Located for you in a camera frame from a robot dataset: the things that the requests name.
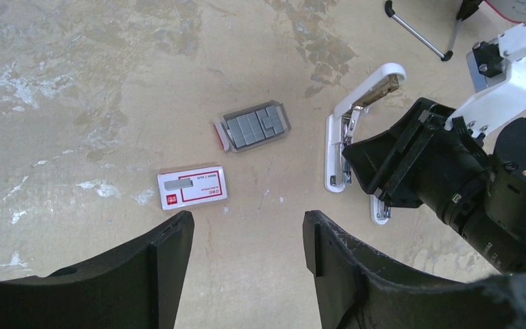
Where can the red white staple box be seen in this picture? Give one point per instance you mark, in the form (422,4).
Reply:
(192,187)

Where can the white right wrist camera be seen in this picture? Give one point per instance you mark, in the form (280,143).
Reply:
(498,72)

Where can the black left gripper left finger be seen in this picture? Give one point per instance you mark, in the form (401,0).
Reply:
(137,284)

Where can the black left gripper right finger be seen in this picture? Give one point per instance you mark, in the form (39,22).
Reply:
(357,286)

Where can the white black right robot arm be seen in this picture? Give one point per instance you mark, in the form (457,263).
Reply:
(497,228)

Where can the black wire tablet stand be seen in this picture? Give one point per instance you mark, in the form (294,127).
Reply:
(436,24)

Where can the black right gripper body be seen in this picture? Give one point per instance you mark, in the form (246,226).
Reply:
(417,162)

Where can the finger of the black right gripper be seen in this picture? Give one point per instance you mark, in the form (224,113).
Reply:
(373,161)

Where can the small white stapler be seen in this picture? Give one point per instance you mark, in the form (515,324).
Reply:
(380,213)

